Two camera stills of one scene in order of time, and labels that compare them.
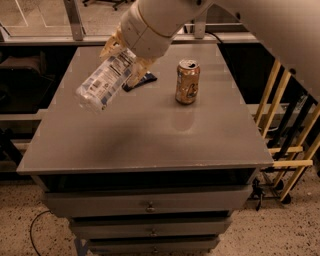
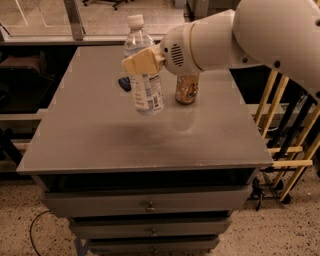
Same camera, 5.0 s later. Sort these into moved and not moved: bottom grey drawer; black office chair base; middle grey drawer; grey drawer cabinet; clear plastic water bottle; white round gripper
Moved: white round gripper; clear plastic water bottle
Not moved: bottom grey drawer; black office chair base; grey drawer cabinet; middle grey drawer
